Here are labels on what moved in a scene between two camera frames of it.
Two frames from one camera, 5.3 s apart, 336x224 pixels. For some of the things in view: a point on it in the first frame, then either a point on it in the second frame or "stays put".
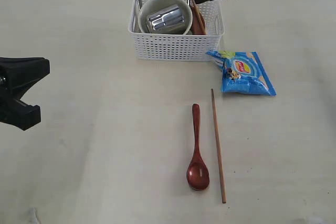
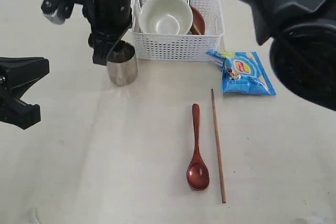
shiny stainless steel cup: [170, 16] -> [122, 64]
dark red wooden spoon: [198, 176] stays put
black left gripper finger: [16, 113] stays put
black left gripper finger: [17, 74] stays put
